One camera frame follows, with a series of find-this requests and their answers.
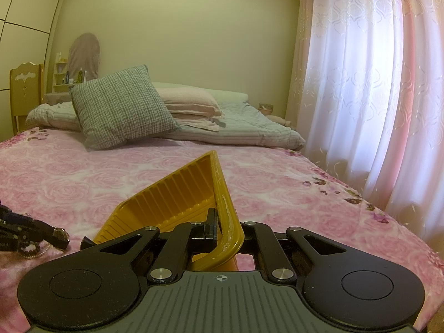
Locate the small black rectangular case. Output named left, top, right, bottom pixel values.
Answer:
left=80, top=236, right=96, bottom=250

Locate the black leather strap watch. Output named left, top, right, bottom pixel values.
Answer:
left=1, top=205, right=43, bottom=257

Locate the gold plastic tray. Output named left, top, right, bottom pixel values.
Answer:
left=93, top=150, right=244, bottom=271

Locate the pink floral bedspread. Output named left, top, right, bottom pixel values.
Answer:
left=1, top=129, right=443, bottom=329

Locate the grey checked pillow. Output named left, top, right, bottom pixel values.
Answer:
left=70, top=65, right=178, bottom=150

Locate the white pink curtain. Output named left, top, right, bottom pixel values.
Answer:
left=286, top=0, right=443, bottom=253

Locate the grey folded quilt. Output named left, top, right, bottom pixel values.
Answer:
left=26, top=98, right=306, bottom=150

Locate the wooden shelf with bottles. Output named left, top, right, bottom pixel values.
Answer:
left=53, top=58, right=87, bottom=93

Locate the wooden chair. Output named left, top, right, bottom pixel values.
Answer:
left=9, top=62, right=44, bottom=135

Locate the grey cloth covered mirror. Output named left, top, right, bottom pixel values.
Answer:
left=67, top=32, right=101, bottom=80

